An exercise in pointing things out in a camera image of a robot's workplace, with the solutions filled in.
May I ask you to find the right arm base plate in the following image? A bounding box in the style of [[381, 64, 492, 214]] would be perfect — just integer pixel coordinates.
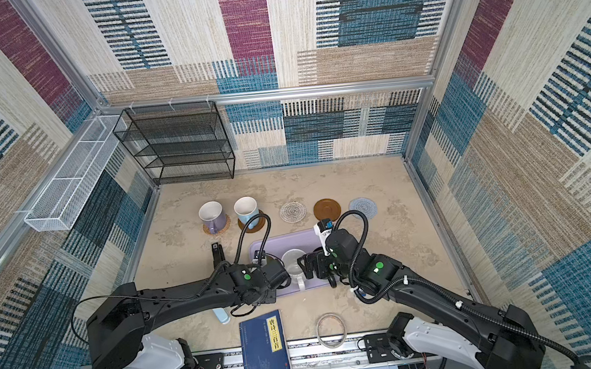
[[363, 333, 414, 363]]

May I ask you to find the lilac white mug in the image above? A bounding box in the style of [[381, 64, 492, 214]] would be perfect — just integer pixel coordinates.
[[198, 201, 228, 235]]

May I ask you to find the black stapler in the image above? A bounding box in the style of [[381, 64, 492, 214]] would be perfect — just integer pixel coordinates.
[[211, 242, 226, 268]]

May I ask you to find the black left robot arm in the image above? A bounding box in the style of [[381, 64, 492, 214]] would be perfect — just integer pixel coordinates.
[[83, 254, 292, 369]]

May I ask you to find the clear glass coaster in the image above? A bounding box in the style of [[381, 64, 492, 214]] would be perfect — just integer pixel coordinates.
[[279, 201, 307, 224]]

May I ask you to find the white ceramic mug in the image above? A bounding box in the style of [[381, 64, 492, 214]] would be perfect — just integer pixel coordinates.
[[282, 249, 307, 292]]

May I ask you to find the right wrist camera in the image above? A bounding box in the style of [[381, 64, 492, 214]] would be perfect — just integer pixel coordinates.
[[313, 218, 334, 257]]

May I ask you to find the light blue small case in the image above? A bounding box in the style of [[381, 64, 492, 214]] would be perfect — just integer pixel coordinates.
[[213, 308, 231, 325]]

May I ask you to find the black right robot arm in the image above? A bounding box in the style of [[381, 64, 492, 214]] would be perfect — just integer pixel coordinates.
[[313, 218, 587, 369]]

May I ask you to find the dark brown wooden coaster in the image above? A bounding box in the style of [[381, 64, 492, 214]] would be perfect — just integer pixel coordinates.
[[237, 214, 266, 234]]

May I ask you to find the white wire mesh basket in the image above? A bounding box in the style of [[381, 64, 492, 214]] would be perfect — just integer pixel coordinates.
[[24, 115, 119, 232]]

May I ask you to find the lilac plastic tray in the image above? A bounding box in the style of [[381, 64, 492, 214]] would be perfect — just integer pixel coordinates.
[[248, 229, 330, 298]]

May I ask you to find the clear tape roll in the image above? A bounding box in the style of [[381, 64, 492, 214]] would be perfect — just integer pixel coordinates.
[[315, 312, 348, 350]]

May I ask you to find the black wire shelf rack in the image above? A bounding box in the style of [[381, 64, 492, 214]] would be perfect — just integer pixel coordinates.
[[113, 101, 236, 186]]

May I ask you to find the dark blue book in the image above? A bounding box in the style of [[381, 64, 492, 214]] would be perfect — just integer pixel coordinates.
[[239, 310, 292, 369]]

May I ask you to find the brown round coaster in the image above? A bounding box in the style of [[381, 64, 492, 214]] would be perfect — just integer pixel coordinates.
[[313, 198, 342, 222]]

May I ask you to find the woven rattan coaster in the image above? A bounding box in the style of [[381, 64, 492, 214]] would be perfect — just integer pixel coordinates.
[[202, 215, 231, 237]]

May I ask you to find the grey woven round coaster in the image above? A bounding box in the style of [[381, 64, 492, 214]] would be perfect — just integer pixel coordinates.
[[348, 197, 378, 220]]

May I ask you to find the light blue mug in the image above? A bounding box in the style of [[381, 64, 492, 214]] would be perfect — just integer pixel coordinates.
[[234, 196, 259, 226]]

